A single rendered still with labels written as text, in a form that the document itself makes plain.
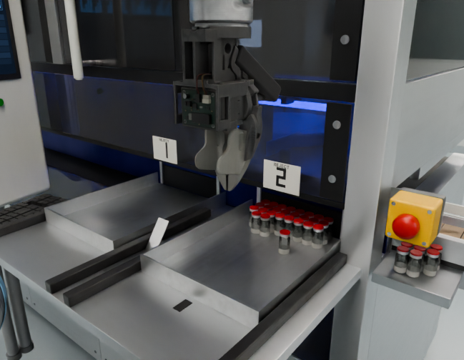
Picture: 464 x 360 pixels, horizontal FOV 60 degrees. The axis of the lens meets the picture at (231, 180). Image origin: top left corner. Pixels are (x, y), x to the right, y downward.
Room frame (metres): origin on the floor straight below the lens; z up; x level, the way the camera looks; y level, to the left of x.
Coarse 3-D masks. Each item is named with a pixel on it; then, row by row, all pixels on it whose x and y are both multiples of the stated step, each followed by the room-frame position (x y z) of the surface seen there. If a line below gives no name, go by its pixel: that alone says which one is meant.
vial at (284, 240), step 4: (280, 236) 0.71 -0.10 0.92; (284, 236) 0.70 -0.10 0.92; (288, 236) 0.70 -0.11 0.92; (280, 240) 0.70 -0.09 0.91; (284, 240) 0.70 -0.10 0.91; (288, 240) 0.70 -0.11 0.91; (280, 244) 0.70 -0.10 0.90; (284, 244) 0.70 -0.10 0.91; (288, 244) 0.70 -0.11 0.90; (280, 248) 0.70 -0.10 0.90; (284, 248) 0.70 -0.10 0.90; (288, 248) 0.70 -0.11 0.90; (280, 252) 0.70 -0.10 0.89; (284, 252) 0.70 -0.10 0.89; (288, 252) 0.70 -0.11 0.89
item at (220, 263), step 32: (224, 224) 0.82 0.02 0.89; (160, 256) 0.67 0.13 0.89; (192, 256) 0.69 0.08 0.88; (224, 256) 0.69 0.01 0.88; (256, 256) 0.69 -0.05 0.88; (288, 256) 0.69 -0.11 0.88; (320, 256) 0.64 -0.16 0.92; (192, 288) 0.56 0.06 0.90; (224, 288) 0.59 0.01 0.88; (256, 288) 0.59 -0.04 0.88; (288, 288) 0.54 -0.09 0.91; (256, 320) 0.48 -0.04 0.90
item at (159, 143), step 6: (156, 138) 0.99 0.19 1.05; (162, 138) 0.98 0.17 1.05; (156, 144) 1.00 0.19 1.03; (162, 144) 0.98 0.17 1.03; (168, 144) 0.97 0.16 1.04; (174, 144) 0.95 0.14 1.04; (156, 150) 1.00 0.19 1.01; (162, 150) 0.98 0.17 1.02; (168, 150) 0.97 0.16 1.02; (174, 150) 0.95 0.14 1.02; (156, 156) 1.00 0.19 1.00; (162, 156) 0.98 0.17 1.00; (168, 156) 0.97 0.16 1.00; (174, 156) 0.95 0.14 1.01; (174, 162) 0.95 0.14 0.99
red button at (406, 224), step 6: (402, 216) 0.59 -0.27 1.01; (408, 216) 0.59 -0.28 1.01; (414, 216) 0.59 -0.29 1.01; (396, 222) 0.59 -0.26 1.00; (402, 222) 0.58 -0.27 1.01; (408, 222) 0.58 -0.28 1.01; (414, 222) 0.58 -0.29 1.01; (396, 228) 0.59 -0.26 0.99; (402, 228) 0.58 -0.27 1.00; (408, 228) 0.58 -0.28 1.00; (414, 228) 0.57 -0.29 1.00; (396, 234) 0.59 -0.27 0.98; (402, 234) 0.58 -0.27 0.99; (408, 234) 0.58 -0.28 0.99; (414, 234) 0.57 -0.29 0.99
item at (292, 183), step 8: (264, 160) 0.79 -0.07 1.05; (264, 168) 0.79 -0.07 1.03; (272, 168) 0.78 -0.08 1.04; (288, 168) 0.75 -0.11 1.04; (296, 168) 0.74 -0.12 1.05; (264, 176) 0.79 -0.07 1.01; (272, 176) 0.78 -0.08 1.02; (288, 176) 0.75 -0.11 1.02; (296, 176) 0.74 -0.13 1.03; (264, 184) 0.79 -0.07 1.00; (272, 184) 0.78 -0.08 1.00; (288, 184) 0.75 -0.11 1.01; (296, 184) 0.74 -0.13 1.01; (288, 192) 0.75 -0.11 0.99; (296, 192) 0.74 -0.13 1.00
